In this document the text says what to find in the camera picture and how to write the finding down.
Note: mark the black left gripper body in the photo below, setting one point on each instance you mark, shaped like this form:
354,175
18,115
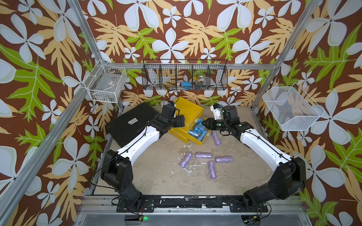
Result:
176,122

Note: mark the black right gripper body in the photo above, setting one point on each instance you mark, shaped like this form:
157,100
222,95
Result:
218,125

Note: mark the purple trash bag roll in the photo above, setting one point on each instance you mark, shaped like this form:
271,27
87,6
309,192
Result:
224,159
212,170
184,162
216,138
203,155

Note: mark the yellow drawer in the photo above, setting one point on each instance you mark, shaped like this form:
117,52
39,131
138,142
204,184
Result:
195,140

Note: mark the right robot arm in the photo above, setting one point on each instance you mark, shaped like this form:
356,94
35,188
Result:
289,174

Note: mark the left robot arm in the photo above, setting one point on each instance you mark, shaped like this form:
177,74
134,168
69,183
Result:
117,169

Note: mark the yellow plastic drawer cabinet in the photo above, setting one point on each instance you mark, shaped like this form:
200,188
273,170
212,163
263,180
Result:
192,114

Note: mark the blue object in basket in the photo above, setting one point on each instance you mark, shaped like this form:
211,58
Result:
186,85

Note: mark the black tool case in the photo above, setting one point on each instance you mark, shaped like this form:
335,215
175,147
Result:
130,124

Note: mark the clear jar in basket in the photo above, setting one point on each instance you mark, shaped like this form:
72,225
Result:
201,81

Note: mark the white mesh basket right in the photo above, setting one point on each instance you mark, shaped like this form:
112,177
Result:
292,107

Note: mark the black wire basket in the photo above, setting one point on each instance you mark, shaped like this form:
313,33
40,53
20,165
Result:
169,74

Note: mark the white wire basket left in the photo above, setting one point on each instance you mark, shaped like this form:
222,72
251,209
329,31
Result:
105,82

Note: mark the aluminium frame post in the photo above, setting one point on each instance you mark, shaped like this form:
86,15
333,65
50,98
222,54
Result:
300,26

